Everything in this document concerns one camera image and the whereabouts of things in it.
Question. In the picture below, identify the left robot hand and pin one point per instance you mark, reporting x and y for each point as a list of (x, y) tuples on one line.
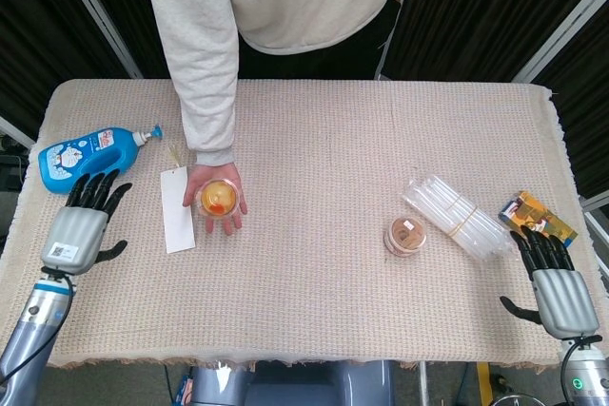
[(78, 232)]

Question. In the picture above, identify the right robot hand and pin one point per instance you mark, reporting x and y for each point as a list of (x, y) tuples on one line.
[(561, 294)]

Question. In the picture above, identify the person's bare hand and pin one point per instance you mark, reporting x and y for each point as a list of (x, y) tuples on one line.
[(228, 223)]

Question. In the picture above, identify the orange jelly cup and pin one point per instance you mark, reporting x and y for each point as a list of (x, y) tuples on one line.
[(218, 198)]

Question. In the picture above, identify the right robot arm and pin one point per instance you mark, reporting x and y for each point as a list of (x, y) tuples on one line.
[(583, 373)]

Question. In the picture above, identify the grey robot base body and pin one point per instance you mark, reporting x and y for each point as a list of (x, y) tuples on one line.
[(295, 384)]

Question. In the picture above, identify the person's grey sweater forearm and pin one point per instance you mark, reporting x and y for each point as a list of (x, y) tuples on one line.
[(204, 63)]

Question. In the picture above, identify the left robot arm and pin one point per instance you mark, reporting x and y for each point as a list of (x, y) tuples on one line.
[(31, 330)]

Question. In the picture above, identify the white paper bookmark tag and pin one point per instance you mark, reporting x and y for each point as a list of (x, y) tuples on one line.
[(177, 211)]

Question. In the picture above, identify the blue detergent pump bottle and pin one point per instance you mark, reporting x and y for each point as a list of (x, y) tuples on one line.
[(81, 156)]

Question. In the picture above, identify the beige woven tablecloth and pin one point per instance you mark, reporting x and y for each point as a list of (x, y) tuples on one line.
[(304, 235)]

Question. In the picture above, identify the yellow blue small carton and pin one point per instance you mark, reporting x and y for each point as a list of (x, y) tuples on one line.
[(537, 218)]

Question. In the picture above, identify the bundle of clear plastic tubes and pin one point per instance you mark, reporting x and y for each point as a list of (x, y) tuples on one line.
[(452, 218)]

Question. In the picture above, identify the round clear box of biscuits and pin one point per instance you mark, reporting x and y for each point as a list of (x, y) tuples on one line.
[(405, 236)]

